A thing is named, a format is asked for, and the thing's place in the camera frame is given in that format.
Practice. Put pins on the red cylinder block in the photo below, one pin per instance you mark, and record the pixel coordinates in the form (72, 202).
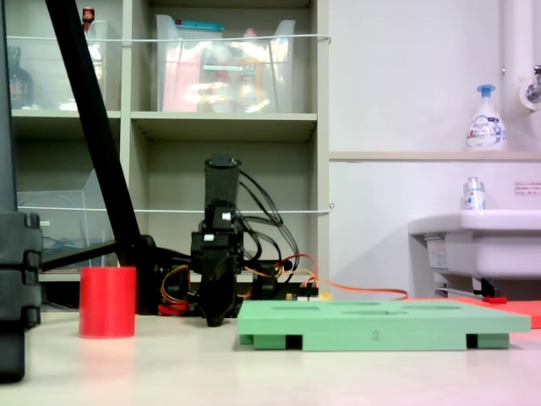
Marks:
(107, 302)

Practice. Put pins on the orange flat block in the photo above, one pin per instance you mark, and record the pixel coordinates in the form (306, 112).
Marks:
(524, 311)

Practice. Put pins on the red base clamp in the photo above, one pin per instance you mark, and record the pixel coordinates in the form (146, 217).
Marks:
(173, 308)

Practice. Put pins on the beige shelf unit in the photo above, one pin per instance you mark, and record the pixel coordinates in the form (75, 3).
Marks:
(224, 122)

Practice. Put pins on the black tripod brace bar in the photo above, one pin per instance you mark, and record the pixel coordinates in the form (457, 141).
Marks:
(76, 256)

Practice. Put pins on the empty clear angled bin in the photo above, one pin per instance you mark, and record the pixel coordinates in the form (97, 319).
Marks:
(63, 220)

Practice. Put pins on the green shape-sorting board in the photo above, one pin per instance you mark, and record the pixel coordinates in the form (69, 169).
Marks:
(380, 327)

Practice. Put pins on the large clear storage bin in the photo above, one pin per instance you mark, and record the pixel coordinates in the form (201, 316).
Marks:
(190, 84)

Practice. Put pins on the black tripod leg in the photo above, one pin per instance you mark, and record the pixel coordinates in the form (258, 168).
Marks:
(89, 105)

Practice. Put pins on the notched black stack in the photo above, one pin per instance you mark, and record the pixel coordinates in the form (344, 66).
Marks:
(17, 275)

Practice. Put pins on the clear bin with dark bottle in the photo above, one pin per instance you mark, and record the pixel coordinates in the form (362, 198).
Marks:
(50, 76)

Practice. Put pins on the dark grey upright panel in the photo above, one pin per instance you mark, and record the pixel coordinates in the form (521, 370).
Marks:
(6, 127)

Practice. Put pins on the dark round bottle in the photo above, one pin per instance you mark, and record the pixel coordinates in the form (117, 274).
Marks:
(19, 84)

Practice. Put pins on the small clear sanitizer bottle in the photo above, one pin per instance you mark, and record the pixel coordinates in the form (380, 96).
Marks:
(474, 196)

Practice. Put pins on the red-capped bottle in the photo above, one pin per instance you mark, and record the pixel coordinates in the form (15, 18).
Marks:
(88, 17)

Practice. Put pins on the white sink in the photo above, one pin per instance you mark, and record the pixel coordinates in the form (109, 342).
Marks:
(486, 249)

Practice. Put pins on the white blue soap pump bottle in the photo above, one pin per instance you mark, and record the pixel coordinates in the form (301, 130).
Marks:
(486, 127)

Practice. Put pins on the metal faucet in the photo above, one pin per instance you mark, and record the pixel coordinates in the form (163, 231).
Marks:
(533, 89)

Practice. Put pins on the white wall sign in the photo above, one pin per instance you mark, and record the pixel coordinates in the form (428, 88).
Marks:
(527, 188)

